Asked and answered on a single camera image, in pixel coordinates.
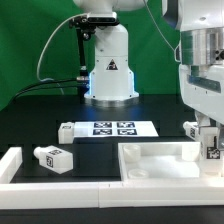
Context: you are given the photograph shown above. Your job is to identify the white U-shaped fence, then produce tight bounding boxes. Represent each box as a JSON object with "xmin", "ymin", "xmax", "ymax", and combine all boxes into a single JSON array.
[{"xmin": 0, "ymin": 147, "xmax": 224, "ymax": 209}]

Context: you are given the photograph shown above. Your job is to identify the black cables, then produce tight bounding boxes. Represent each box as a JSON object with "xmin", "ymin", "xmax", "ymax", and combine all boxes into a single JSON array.
[{"xmin": 11, "ymin": 77, "xmax": 88, "ymax": 101}]

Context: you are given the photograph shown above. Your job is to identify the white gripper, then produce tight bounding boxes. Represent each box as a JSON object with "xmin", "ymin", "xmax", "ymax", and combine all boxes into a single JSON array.
[{"xmin": 179, "ymin": 65, "xmax": 224, "ymax": 149}]

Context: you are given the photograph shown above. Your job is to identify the white square tabletop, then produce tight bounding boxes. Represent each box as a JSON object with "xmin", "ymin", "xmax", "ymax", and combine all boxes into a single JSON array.
[{"xmin": 117, "ymin": 141, "xmax": 224, "ymax": 183}]

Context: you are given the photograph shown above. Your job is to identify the thin grey cable right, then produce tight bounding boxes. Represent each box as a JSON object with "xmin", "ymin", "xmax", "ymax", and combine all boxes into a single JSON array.
[{"xmin": 142, "ymin": 0, "xmax": 183, "ymax": 63}]

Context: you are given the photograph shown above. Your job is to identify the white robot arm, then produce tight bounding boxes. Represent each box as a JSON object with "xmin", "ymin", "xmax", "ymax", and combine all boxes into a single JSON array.
[{"xmin": 73, "ymin": 0, "xmax": 224, "ymax": 150}]

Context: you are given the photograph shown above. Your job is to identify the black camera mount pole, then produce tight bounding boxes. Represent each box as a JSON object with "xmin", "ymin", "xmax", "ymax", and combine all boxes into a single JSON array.
[{"xmin": 69, "ymin": 15, "xmax": 95, "ymax": 97}]

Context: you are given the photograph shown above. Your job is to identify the paper sheet with tags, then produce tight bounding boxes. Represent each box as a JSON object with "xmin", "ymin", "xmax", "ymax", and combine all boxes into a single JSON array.
[{"xmin": 74, "ymin": 121, "xmax": 158, "ymax": 137}]

